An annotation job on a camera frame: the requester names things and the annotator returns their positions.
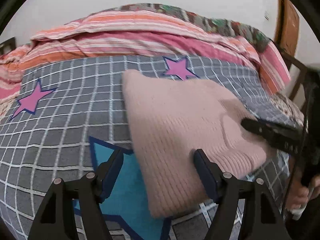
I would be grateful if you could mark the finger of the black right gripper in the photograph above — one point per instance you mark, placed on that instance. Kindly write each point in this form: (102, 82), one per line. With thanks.
(282, 137)

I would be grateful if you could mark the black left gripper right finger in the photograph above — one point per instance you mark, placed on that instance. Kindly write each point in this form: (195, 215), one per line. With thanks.
(261, 218)

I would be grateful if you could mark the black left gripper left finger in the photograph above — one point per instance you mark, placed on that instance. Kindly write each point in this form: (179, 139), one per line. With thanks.
(55, 218)

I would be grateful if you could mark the pink knit sweater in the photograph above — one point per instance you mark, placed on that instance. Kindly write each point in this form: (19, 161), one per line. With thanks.
(169, 120)

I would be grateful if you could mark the person's right hand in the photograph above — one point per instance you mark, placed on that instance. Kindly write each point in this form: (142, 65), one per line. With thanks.
(298, 194)

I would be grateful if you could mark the floral pillow edge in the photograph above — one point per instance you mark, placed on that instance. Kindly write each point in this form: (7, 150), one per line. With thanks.
(288, 108)

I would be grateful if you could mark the grey grid bed sheet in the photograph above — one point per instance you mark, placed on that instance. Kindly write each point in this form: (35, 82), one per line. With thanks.
(63, 138)

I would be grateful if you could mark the floral patchwork quilt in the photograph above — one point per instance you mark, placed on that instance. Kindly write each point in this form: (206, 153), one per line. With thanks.
(220, 26)

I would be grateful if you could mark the dark wooden headboard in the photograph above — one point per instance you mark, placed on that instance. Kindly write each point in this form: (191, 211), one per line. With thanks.
(8, 46)

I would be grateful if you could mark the pink orange striped blanket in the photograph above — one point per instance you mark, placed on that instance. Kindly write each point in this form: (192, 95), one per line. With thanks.
(142, 32)

